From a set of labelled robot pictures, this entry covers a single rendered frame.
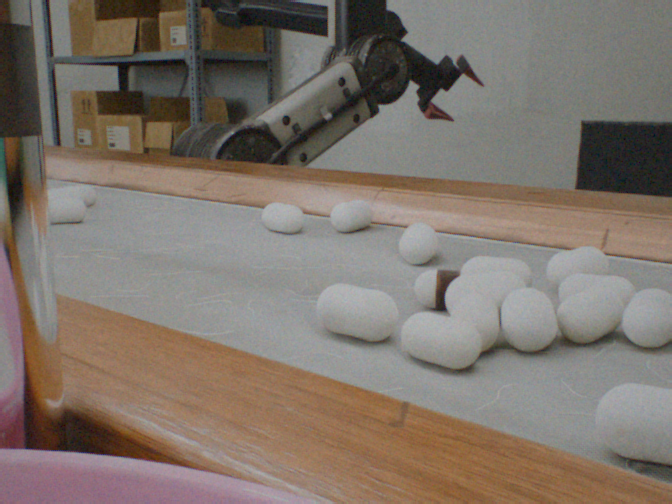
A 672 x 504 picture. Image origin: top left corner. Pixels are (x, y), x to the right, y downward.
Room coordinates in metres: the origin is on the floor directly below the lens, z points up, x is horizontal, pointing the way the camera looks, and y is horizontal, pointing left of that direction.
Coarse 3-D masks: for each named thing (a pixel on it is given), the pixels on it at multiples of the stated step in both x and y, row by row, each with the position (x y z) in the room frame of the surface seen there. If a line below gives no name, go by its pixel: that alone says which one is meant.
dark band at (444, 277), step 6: (438, 270) 0.34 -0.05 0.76; (444, 270) 0.34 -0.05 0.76; (450, 270) 0.34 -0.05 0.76; (456, 270) 0.34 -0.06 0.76; (438, 276) 0.33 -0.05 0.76; (444, 276) 0.33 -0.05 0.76; (450, 276) 0.33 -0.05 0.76; (456, 276) 0.33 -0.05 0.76; (438, 282) 0.33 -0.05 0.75; (444, 282) 0.33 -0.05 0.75; (450, 282) 0.33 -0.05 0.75; (438, 288) 0.33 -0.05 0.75; (444, 288) 0.33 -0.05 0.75; (438, 294) 0.33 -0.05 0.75; (444, 294) 0.33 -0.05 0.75; (438, 300) 0.33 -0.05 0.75; (444, 300) 0.33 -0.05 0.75; (438, 306) 0.33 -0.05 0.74; (444, 306) 0.33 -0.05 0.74
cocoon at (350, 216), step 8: (336, 208) 0.53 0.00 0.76; (344, 208) 0.52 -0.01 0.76; (352, 208) 0.52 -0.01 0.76; (360, 208) 0.53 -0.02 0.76; (368, 208) 0.54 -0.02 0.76; (336, 216) 0.52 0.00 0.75; (344, 216) 0.52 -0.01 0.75; (352, 216) 0.52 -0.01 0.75; (360, 216) 0.53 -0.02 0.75; (368, 216) 0.53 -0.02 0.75; (336, 224) 0.52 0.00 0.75; (344, 224) 0.52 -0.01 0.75; (352, 224) 0.52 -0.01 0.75; (360, 224) 0.53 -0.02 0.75; (368, 224) 0.54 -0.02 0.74
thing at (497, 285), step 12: (468, 276) 0.31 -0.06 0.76; (480, 276) 0.31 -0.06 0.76; (492, 276) 0.31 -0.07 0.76; (504, 276) 0.31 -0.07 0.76; (516, 276) 0.32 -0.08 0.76; (456, 288) 0.31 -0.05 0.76; (468, 288) 0.30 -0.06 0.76; (480, 288) 0.30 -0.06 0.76; (492, 288) 0.31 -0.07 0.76; (504, 288) 0.31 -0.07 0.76; (516, 288) 0.31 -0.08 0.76; (456, 300) 0.30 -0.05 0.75; (492, 300) 0.30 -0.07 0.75
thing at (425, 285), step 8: (424, 272) 0.34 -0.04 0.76; (432, 272) 0.33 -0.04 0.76; (464, 272) 0.33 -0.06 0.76; (416, 280) 0.34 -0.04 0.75; (424, 280) 0.33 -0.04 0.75; (432, 280) 0.33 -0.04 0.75; (416, 288) 0.33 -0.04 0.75; (424, 288) 0.33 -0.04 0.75; (432, 288) 0.33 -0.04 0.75; (416, 296) 0.34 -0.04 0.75; (424, 296) 0.33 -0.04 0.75; (432, 296) 0.33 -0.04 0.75; (424, 304) 0.33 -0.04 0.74; (432, 304) 0.33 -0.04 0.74
